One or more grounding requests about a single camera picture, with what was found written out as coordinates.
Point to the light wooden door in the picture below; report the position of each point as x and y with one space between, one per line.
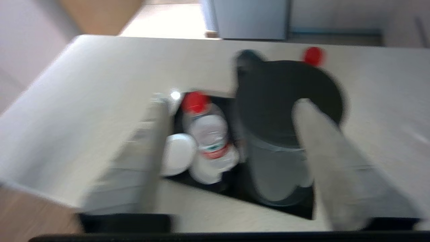
100 16

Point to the white storage cabinet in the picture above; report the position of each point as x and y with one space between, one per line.
30 40

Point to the black electric kettle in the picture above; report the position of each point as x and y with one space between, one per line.
268 101

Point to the tall grey refrigerator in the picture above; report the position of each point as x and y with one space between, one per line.
248 18

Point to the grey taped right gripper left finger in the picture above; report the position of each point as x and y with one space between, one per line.
147 161

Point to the black rectangular tray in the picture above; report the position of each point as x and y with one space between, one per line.
231 188

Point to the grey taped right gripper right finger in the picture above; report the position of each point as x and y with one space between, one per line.
332 161

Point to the clear water bottle red cap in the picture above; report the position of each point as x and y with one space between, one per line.
314 55
210 134

